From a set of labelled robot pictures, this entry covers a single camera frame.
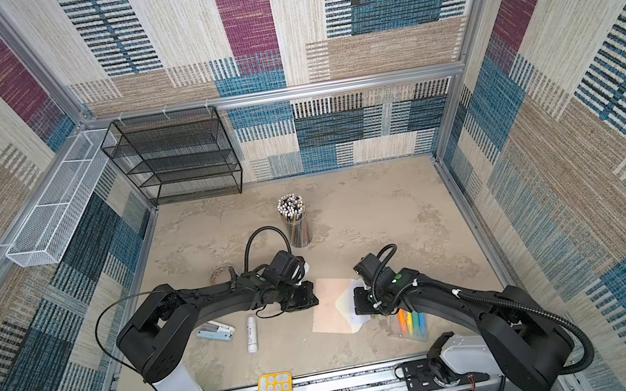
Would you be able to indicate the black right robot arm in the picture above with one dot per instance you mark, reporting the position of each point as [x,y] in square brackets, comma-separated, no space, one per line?
[532,346]

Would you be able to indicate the white wire mesh basket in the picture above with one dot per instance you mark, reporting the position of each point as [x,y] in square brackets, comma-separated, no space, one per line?
[47,231]

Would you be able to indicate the black wire shelf rack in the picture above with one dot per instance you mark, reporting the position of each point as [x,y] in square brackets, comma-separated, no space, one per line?
[175,156]

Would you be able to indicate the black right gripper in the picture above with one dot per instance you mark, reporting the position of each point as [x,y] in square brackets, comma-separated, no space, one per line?
[362,307]

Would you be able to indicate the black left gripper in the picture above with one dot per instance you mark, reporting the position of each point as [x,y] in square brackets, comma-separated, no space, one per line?
[307,299]

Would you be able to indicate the pack of coloured highlighters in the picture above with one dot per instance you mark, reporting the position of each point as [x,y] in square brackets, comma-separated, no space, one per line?
[406,325]

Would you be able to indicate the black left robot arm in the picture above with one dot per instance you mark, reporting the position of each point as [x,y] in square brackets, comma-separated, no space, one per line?
[154,340]

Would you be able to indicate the white glue stick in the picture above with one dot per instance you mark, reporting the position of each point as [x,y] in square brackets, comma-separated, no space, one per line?
[252,334]

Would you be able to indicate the white tape roll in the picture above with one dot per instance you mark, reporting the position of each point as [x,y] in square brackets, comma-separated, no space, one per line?
[222,274]

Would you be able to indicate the light blue stapler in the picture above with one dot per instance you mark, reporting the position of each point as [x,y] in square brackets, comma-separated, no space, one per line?
[215,331]

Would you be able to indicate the metal cup of pencils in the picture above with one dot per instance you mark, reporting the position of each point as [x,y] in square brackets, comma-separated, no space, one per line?
[293,212]

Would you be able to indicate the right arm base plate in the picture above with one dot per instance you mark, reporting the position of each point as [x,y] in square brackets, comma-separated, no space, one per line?
[426,375]

